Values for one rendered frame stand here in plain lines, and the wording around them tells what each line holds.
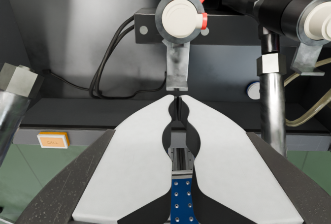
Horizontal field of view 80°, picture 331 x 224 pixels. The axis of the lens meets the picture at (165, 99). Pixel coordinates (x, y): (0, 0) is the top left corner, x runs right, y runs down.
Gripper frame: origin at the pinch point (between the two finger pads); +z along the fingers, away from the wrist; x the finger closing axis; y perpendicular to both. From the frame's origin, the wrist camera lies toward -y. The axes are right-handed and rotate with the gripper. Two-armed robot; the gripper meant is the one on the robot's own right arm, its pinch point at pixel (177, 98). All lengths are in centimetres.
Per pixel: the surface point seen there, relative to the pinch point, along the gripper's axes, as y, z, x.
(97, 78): 3.8, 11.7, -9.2
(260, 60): -0.8, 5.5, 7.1
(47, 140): 19.1, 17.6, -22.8
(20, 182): 157, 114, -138
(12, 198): 182, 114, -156
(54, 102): 17.5, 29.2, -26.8
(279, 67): -0.6, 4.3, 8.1
